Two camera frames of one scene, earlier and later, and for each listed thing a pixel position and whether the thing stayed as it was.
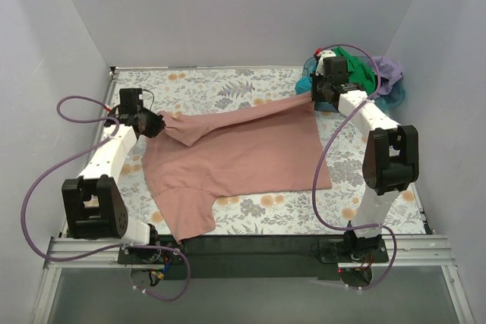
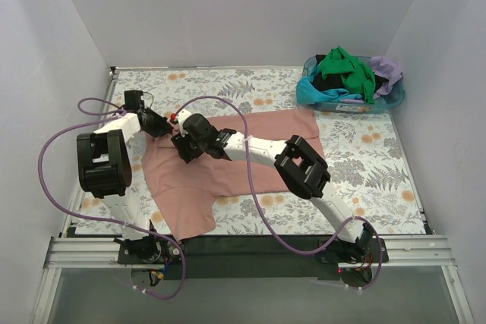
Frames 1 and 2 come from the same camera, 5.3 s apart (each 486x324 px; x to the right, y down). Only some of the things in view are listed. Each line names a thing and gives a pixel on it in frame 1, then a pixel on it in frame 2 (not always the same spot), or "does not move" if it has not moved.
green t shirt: [358, 72] does not move
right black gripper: [316, 91] -> [184, 146]
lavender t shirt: [389, 73] does not move
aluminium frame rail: [430, 251] does not move
